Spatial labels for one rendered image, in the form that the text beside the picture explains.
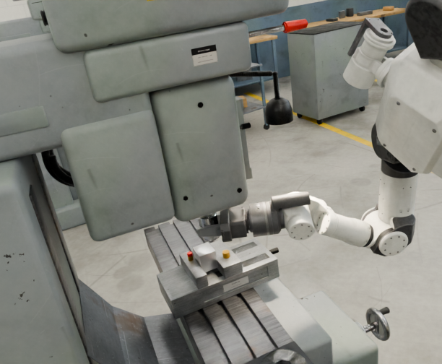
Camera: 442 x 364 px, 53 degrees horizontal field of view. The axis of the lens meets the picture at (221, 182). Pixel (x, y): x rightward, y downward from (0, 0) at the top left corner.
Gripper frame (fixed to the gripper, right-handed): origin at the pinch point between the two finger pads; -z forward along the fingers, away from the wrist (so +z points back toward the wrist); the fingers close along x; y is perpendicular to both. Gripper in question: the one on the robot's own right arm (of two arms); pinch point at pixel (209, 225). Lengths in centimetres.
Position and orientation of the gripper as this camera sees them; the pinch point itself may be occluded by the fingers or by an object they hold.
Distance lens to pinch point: 116.7
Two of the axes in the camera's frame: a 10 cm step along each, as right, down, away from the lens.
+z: 9.9, -1.4, -0.7
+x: 0.0, 4.2, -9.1
